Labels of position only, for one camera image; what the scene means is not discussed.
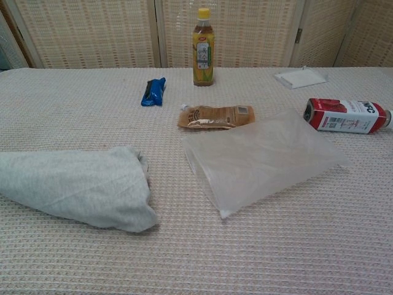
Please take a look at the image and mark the transparent plastic zip bag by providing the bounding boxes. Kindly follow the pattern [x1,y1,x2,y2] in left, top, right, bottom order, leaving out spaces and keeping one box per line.
[182,110,351,219]

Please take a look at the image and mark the white clothes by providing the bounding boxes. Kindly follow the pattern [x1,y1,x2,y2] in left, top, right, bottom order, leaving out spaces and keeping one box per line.
[0,146,158,234]

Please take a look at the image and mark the brown spouted drink pouch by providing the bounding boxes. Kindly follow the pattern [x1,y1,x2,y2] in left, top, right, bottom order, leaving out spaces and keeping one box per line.
[177,103,256,130]

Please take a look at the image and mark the blue snack packet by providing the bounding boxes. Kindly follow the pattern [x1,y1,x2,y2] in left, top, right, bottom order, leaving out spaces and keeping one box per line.
[140,77,167,108]

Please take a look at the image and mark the yellow capped tea bottle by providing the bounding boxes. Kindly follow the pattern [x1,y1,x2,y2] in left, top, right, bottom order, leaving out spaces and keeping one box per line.
[193,7,215,87]

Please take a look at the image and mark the woven beige tablecloth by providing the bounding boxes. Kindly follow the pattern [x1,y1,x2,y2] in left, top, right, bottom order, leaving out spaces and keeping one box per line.
[0,66,393,295]

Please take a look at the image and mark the clear plastic tray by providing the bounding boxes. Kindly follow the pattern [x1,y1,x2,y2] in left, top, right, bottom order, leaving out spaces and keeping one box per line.
[273,65,329,90]

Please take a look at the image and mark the red white juice bottle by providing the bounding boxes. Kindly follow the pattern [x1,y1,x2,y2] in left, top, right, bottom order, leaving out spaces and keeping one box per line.
[303,98,393,135]

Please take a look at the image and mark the beige folding screen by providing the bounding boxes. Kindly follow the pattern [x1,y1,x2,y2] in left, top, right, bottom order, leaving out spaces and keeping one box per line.
[0,0,393,69]

